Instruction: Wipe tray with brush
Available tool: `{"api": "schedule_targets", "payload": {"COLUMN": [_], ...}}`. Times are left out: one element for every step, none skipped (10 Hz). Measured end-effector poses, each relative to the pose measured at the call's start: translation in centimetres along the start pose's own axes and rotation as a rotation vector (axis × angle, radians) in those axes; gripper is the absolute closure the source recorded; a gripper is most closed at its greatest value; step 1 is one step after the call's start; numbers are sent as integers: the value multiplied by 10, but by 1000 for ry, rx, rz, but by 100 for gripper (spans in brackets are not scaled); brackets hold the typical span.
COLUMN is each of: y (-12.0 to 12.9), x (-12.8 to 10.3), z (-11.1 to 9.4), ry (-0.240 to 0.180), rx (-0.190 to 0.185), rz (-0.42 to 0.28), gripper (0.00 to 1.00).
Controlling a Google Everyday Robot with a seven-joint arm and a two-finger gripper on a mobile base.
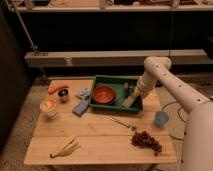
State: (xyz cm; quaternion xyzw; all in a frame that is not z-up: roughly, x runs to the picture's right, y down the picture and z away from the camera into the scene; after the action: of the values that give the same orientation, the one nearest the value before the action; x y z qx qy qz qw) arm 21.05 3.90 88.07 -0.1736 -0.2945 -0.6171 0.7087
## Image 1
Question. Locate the light blue cup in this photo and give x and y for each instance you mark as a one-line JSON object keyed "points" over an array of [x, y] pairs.
{"points": [[161, 118]]}

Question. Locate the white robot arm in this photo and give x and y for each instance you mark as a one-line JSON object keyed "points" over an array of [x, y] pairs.
{"points": [[197, 147]]}

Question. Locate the crumpled grey-blue cloth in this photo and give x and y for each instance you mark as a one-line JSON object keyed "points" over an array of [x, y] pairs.
{"points": [[84, 93]]}

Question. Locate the blue sponge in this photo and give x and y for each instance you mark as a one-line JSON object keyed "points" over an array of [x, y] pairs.
{"points": [[79, 109]]}

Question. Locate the small metal cup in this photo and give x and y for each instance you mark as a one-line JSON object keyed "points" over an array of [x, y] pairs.
{"points": [[64, 95]]}

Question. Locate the peeled banana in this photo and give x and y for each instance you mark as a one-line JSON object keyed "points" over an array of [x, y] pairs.
{"points": [[67, 147]]}

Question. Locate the upper shelf board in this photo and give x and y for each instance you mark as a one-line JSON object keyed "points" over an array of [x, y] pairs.
{"points": [[108, 5]]}

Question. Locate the metal diagonal pole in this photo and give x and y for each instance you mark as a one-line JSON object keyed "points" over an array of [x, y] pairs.
{"points": [[33, 46]]}

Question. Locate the wooden table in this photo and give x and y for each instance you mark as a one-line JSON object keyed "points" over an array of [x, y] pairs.
{"points": [[103, 141]]}

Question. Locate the green plastic tray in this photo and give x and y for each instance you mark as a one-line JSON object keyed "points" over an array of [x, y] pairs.
{"points": [[117, 83]]}

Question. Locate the orange carrot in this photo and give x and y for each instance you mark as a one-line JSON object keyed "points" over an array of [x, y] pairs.
{"points": [[53, 89]]}

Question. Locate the red-brown bowl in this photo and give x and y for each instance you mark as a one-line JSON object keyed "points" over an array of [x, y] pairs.
{"points": [[103, 95]]}

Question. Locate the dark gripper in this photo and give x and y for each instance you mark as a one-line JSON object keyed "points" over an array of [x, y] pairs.
{"points": [[138, 93]]}

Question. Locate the long grey shelf beam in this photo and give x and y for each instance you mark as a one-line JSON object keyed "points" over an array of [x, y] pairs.
{"points": [[114, 58]]}

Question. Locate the bunch of dark grapes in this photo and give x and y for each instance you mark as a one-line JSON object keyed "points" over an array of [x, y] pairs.
{"points": [[145, 140]]}

